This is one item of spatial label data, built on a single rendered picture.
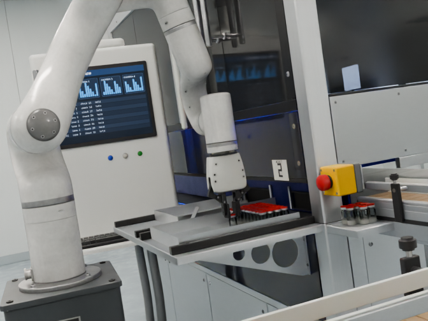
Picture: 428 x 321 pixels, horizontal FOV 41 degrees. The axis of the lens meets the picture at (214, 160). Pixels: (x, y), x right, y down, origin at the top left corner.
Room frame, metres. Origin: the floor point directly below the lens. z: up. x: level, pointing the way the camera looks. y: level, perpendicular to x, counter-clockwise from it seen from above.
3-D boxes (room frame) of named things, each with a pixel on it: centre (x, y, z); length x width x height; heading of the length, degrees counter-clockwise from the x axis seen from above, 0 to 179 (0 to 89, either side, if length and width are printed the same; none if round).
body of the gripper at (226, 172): (1.53, -0.03, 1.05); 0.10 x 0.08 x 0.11; 112
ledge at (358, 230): (1.40, -0.35, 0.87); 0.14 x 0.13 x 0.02; 112
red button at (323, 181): (1.38, -0.26, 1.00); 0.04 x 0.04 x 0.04; 22
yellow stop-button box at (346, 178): (1.39, -0.30, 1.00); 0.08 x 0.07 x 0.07; 112
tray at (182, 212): (1.90, 0.03, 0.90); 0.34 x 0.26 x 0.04; 112
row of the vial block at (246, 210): (1.57, -0.08, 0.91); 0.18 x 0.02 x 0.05; 21
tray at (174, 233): (1.54, 0.00, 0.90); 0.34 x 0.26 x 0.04; 111
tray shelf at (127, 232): (1.71, 0.03, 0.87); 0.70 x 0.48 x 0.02; 22
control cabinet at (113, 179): (2.35, 0.43, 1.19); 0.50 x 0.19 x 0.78; 105
